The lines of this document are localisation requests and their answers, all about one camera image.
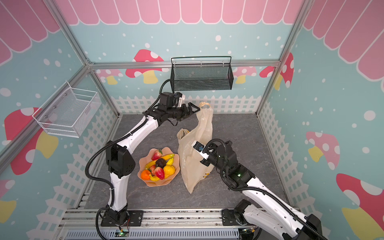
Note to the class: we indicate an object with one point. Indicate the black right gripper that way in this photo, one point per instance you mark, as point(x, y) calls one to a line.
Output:
point(207, 157)

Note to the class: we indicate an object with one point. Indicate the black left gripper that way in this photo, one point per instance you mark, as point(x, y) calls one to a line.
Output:
point(186, 114)

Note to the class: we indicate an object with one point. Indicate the beige plastic bag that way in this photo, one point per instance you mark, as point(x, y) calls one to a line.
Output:
point(191, 168)

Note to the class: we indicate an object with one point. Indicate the red strawberry top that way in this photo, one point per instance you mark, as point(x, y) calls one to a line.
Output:
point(157, 155)

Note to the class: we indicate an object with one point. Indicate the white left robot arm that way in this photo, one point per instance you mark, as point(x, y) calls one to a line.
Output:
point(120, 162)

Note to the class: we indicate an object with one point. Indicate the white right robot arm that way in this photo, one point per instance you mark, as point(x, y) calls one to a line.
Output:
point(263, 209)

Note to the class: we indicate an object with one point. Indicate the yellow lemon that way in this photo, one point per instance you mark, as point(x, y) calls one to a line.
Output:
point(169, 170)

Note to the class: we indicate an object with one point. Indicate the pink scalloped fruit bowl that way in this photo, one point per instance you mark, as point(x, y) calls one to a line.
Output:
point(145, 160)

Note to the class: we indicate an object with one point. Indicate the small yellow banana front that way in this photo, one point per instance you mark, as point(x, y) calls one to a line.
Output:
point(154, 178)

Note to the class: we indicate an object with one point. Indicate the orange tangerine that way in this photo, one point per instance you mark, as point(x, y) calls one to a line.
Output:
point(146, 175)

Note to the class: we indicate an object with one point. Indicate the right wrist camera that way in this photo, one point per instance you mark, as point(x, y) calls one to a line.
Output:
point(197, 146)

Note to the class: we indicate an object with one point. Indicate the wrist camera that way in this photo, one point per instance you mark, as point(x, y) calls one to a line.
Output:
point(169, 100)
point(197, 146)

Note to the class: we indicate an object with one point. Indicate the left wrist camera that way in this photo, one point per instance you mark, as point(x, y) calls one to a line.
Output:
point(169, 100)

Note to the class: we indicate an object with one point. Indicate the black mesh wall basket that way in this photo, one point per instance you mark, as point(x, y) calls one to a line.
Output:
point(207, 73)

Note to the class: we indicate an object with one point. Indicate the white wire wall basket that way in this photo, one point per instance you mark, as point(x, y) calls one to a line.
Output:
point(68, 112)

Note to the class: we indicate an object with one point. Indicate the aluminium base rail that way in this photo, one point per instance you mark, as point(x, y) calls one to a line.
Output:
point(164, 224)

